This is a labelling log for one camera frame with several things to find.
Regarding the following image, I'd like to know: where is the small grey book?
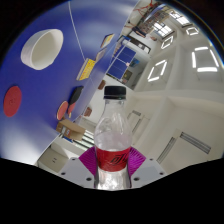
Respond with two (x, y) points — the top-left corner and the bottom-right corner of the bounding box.
(95, 47), (108, 63)

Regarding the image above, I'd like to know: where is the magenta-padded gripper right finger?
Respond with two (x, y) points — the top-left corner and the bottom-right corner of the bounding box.
(126, 147), (167, 190)

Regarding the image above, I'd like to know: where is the large black-framed window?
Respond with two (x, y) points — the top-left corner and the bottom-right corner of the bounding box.
(71, 129), (96, 150)

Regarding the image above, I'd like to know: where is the ceiling air conditioner unit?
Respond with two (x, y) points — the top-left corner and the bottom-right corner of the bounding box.
(156, 131), (212, 164)

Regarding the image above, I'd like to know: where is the brown chair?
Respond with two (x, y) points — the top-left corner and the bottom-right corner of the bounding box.
(97, 79), (107, 90)

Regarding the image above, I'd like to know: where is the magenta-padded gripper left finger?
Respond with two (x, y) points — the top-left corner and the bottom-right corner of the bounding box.
(58, 147), (100, 190)

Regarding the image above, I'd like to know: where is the small yellowish book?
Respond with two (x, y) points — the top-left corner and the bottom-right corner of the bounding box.
(100, 33), (115, 49)

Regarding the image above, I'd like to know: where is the folded blue table tennis table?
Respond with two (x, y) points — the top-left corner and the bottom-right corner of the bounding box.
(105, 44), (138, 81)

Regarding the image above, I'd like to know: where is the clear red-label drink bottle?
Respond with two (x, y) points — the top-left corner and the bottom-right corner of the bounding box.
(94, 85), (134, 191)

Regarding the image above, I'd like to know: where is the ceiling light group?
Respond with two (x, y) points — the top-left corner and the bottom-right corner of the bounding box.
(147, 9), (220, 83)

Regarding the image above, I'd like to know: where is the brown cardboard box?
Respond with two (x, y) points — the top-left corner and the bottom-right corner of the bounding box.
(55, 119), (86, 141)

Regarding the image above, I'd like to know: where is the black table tennis paddle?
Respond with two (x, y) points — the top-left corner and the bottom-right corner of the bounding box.
(68, 85), (85, 107)

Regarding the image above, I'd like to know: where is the red table tennis paddle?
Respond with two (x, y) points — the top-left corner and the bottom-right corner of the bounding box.
(67, 102), (77, 118)
(56, 100), (70, 121)

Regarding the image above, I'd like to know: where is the yellow book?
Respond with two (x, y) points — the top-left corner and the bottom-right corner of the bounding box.
(76, 57), (97, 82)

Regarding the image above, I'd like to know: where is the flat round red coaster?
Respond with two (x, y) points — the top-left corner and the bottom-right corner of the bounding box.
(3, 85), (23, 118)

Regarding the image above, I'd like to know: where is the white mug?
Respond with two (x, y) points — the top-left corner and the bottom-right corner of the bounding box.
(20, 28), (64, 71)

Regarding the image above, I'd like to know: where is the large white two-door cabinet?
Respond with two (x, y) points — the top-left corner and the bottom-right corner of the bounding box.
(37, 146), (69, 173)

